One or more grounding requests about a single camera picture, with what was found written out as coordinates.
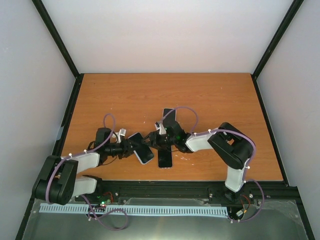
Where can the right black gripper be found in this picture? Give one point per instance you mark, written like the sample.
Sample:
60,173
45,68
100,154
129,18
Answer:
155,141

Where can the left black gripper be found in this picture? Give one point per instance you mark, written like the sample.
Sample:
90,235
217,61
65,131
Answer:
127,149

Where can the purple phone case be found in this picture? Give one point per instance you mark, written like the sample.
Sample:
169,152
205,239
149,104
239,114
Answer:
145,162

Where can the black phone pink edge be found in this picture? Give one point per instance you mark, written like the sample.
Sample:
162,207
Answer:
165,160

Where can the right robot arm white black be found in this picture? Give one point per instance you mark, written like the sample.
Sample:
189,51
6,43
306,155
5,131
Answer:
231,145

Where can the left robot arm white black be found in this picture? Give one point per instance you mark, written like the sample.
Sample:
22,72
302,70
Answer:
57,181

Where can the green led controller board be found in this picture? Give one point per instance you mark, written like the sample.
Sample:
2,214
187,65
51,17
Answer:
104,201

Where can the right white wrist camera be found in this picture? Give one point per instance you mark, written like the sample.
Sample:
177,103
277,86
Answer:
160,128

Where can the light blue cable duct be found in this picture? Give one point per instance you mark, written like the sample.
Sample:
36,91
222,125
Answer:
138,210

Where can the left black frame post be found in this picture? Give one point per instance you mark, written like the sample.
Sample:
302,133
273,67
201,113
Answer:
47,20

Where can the black frame post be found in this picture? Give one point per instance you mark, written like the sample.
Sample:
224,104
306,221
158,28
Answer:
47,20
279,33

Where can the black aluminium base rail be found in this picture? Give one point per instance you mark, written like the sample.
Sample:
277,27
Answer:
212,192

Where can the right black frame post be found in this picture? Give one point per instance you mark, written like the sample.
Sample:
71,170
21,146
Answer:
279,33

